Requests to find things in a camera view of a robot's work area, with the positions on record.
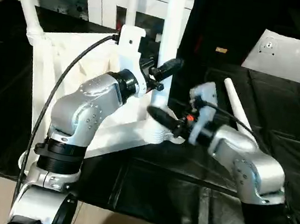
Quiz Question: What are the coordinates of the small yellow label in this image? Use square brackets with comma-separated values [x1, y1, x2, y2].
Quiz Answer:
[214, 45, 228, 55]

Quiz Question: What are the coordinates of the black work mat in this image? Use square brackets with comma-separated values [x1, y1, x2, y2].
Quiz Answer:
[0, 0, 300, 224]

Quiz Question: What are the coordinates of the white flat panel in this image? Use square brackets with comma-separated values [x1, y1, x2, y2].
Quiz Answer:
[239, 26, 300, 89]

